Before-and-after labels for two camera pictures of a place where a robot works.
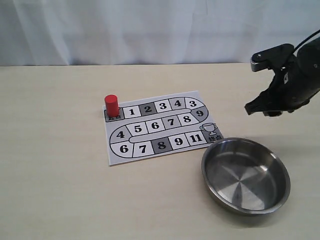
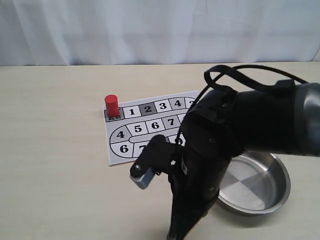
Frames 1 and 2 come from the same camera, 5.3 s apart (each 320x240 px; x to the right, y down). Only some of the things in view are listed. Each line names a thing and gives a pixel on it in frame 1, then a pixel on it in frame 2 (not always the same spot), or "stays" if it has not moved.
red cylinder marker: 112,105 stays
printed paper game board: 152,127 stays
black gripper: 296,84 -> 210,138
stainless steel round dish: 245,177 stays
